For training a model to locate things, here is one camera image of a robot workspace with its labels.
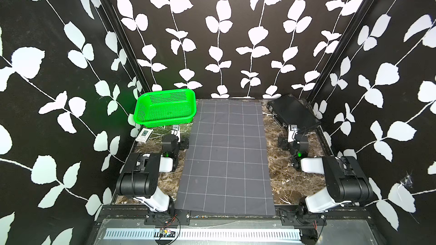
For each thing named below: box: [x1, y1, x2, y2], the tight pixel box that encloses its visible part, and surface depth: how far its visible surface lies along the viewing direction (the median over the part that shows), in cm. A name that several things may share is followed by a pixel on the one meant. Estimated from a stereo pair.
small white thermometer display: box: [135, 127, 154, 143], surface depth 100 cm
